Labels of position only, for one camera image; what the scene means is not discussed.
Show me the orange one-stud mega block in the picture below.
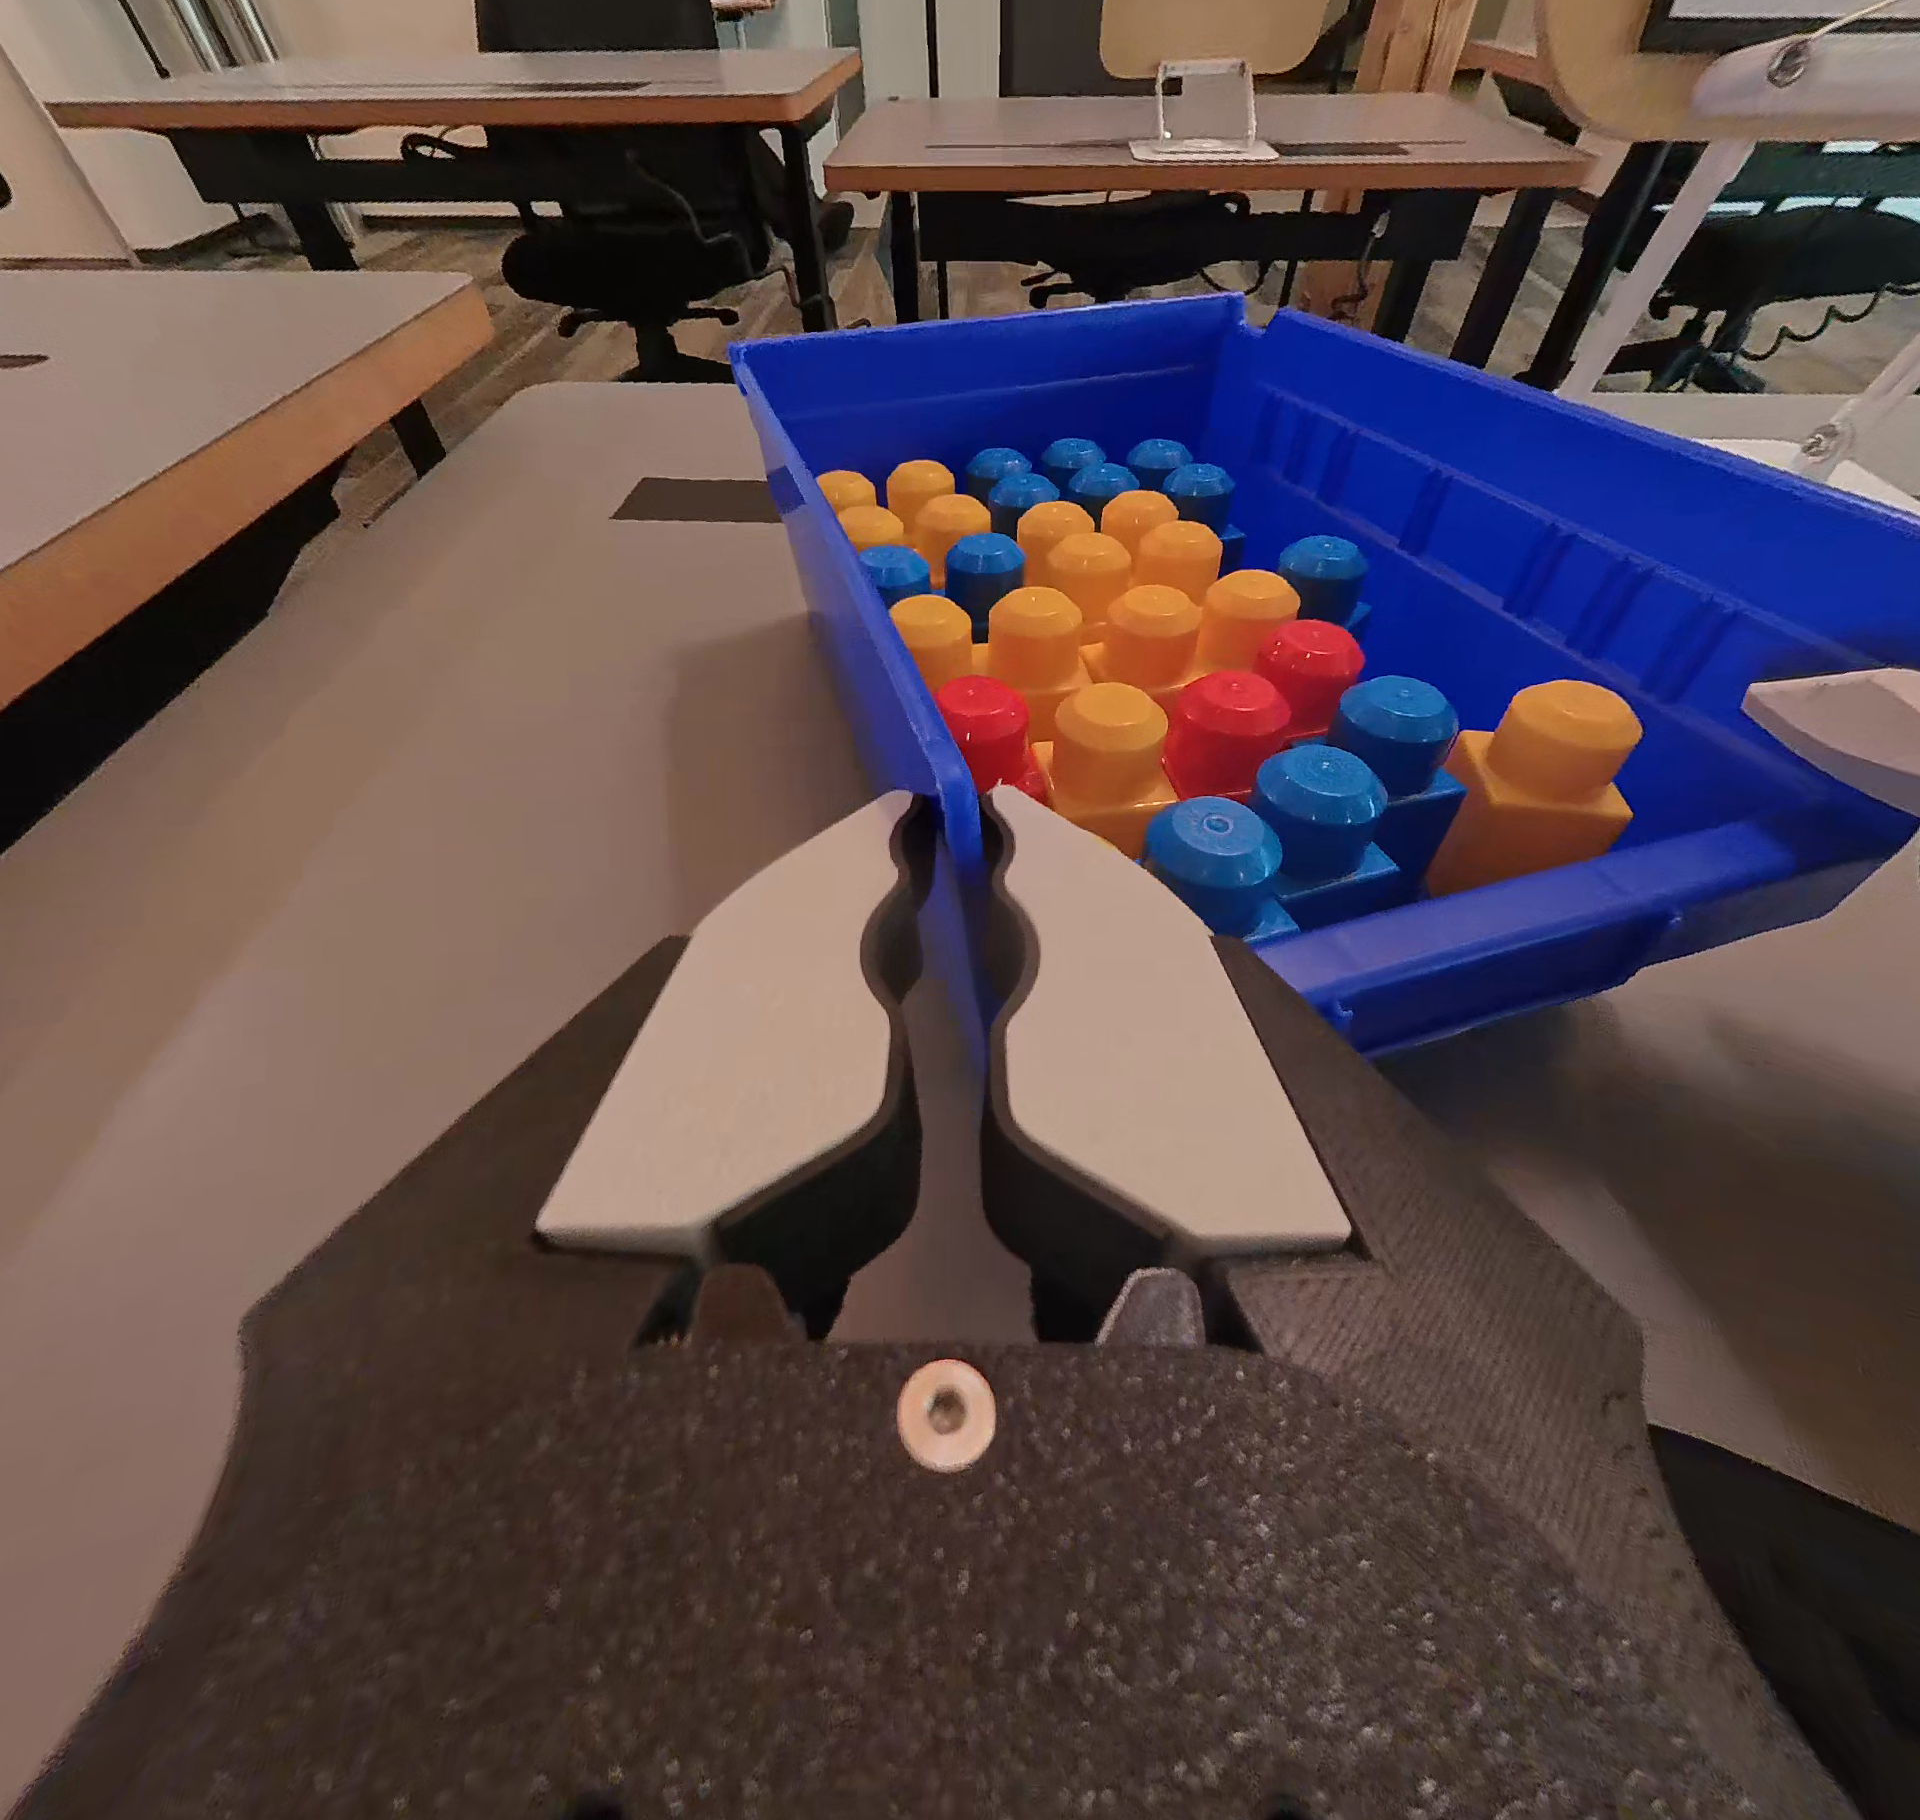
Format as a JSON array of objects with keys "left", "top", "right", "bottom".
[{"left": 1420, "top": 679, "right": 1645, "bottom": 902}]

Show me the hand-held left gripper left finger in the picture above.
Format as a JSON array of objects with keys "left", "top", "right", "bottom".
[{"left": 535, "top": 788, "right": 925, "bottom": 1343}]

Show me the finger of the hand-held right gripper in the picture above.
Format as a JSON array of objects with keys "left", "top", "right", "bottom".
[{"left": 1740, "top": 669, "right": 1920, "bottom": 811}]

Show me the blue plastic bin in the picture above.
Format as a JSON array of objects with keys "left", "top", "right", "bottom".
[{"left": 726, "top": 293, "right": 1920, "bottom": 1061}]

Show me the pile of colourful mega blocks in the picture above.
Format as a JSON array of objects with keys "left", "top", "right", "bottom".
[{"left": 813, "top": 437, "right": 1470, "bottom": 943}]

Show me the wood-edged office desk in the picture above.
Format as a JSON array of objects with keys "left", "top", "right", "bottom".
[
  {"left": 822, "top": 92, "right": 1594, "bottom": 353},
  {"left": 0, "top": 266, "right": 496, "bottom": 719},
  {"left": 43, "top": 44, "right": 865, "bottom": 340}
]

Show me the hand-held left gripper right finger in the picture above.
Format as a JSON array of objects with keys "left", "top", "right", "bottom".
[{"left": 981, "top": 788, "right": 1353, "bottom": 1345}]

